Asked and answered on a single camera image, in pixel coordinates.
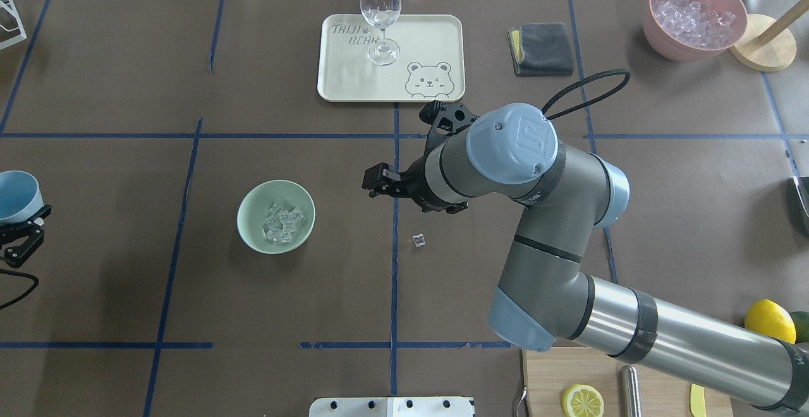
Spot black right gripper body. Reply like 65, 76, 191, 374
397, 100, 480, 214

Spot light blue cup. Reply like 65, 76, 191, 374
1, 171, 44, 225

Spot green bowl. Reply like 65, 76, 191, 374
236, 180, 316, 254

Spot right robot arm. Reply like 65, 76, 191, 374
362, 101, 807, 416

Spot ice cubes in bowl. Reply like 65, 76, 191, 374
261, 203, 305, 245

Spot pink bowl of ice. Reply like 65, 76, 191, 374
643, 0, 748, 62

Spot cream bear tray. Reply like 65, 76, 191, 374
317, 14, 466, 102

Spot grey yellow folded cloth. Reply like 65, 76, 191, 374
508, 22, 574, 77

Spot clear wine glass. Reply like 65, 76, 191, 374
360, 0, 401, 66

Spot wooden cutting board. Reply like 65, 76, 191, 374
522, 346, 735, 417

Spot lemon half slice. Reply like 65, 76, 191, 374
561, 384, 605, 417

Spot steel muddler black cap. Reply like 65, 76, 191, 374
621, 365, 642, 416

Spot wooden stand with base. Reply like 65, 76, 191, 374
730, 0, 808, 72

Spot yellow plastic knife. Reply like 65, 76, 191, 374
690, 384, 707, 417

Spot yellow lemon front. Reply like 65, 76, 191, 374
743, 299, 797, 343

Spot green avocado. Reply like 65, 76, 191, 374
789, 311, 809, 344

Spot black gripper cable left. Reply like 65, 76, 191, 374
0, 267, 40, 310

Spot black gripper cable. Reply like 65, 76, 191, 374
0, 267, 40, 310
542, 69, 632, 121

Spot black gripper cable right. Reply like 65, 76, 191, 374
542, 69, 632, 121

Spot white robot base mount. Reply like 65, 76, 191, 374
308, 396, 476, 416

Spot white wire cup rack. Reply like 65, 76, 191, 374
1, 0, 28, 51

